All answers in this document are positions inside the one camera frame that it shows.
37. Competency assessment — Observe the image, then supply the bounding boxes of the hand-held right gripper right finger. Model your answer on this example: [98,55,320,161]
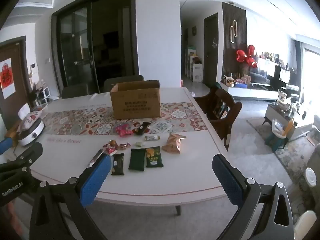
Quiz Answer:
[212,154,294,240]

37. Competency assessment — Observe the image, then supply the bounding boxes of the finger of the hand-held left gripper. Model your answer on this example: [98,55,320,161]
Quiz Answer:
[0,142,43,178]
[0,137,13,157]

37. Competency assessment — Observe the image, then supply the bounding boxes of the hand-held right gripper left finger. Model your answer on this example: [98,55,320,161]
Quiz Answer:
[29,154,113,240]

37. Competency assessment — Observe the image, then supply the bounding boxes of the brown cardboard box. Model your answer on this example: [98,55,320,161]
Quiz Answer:
[110,80,161,120]

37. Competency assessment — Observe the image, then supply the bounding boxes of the white electric griddle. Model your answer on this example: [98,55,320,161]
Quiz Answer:
[18,120,46,147]

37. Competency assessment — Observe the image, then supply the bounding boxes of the black snack packet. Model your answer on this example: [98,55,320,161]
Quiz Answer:
[111,153,125,176]

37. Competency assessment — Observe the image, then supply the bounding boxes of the red and white snack packet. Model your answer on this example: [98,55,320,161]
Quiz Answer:
[102,144,118,155]

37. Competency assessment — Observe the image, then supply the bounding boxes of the white pink-print cloth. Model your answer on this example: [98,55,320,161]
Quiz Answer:
[21,110,44,130]

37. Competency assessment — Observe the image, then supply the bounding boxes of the plain dark green snack packet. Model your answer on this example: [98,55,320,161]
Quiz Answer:
[128,148,147,172]

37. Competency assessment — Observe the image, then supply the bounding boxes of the pink snack packet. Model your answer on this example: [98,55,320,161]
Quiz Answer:
[115,124,133,137]

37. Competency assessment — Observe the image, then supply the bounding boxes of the white small shelf unit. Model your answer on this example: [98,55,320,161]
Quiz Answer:
[37,86,51,105]

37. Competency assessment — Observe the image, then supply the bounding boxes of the green cracker-print snack packet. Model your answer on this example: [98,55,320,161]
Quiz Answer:
[145,146,164,168]

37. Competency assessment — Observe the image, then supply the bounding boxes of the green and blue child stool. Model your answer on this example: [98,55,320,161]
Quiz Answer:
[265,129,288,153]

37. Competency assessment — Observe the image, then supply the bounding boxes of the beige crinkled snack bag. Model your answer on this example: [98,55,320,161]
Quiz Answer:
[161,133,187,156]

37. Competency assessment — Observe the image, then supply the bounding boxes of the dark red-print snack packet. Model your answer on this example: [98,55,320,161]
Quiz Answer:
[132,122,152,135]

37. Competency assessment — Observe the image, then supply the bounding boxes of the dark wooden chair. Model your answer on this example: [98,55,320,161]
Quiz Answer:
[194,84,243,152]

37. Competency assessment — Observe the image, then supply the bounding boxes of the brown wooden door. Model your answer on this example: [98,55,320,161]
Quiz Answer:
[0,36,33,130]

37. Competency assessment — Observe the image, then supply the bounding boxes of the red and white door poster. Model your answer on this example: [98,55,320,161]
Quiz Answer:
[0,58,16,99]

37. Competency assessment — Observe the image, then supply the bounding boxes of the patterned area rug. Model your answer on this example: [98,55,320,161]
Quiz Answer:
[246,117,320,220]

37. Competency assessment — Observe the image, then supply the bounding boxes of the patterned floral table runner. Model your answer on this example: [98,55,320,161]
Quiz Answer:
[41,102,208,136]

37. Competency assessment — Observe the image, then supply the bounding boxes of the grey coffee table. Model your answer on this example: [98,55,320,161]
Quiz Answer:
[262,103,316,141]

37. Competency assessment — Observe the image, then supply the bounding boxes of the white low media cabinet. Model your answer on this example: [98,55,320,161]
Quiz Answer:
[220,80,279,101]

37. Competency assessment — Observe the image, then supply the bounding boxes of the dark grey armchair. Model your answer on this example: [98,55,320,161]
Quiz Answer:
[249,69,271,86]

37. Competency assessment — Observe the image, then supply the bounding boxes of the white hallway cabinet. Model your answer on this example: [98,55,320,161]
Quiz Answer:
[184,46,204,82]

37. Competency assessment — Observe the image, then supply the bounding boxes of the black-framed glass sliding door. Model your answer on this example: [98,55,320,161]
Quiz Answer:
[51,0,139,90]

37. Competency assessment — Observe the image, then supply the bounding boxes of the red foil balloons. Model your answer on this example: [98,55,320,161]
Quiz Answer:
[236,44,258,68]

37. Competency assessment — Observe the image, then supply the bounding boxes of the dark hallway door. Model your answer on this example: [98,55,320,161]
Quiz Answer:
[203,12,219,86]

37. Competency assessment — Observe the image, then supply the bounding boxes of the dark slatted wall panel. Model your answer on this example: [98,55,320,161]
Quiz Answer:
[222,2,248,81]

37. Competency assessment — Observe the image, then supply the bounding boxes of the white looped wall light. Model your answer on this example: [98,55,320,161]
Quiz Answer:
[230,19,239,44]

